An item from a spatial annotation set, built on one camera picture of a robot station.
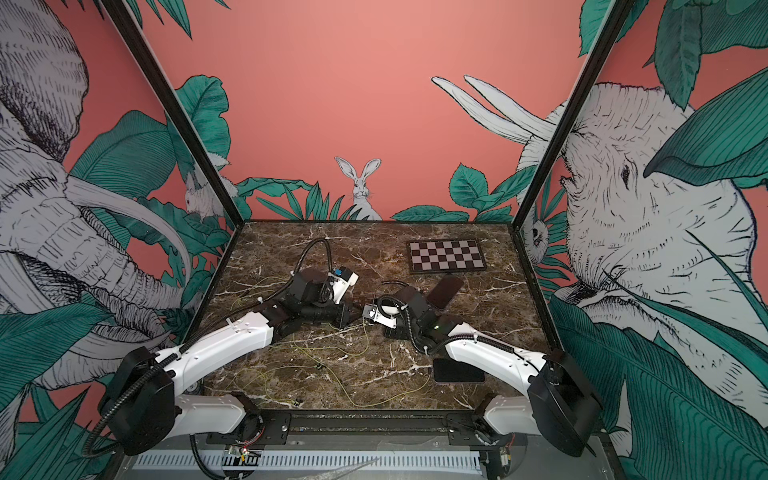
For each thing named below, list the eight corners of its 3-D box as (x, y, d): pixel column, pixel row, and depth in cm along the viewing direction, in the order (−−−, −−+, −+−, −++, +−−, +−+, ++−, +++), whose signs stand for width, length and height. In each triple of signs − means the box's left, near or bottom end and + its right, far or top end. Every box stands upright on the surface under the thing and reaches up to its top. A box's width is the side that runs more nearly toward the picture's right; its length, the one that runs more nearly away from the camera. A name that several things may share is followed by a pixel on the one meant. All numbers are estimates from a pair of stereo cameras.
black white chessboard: (408, 274, 107) (409, 269, 105) (407, 243, 117) (407, 238, 115) (488, 274, 108) (490, 269, 105) (480, 243, 117) (482, 238, 115)
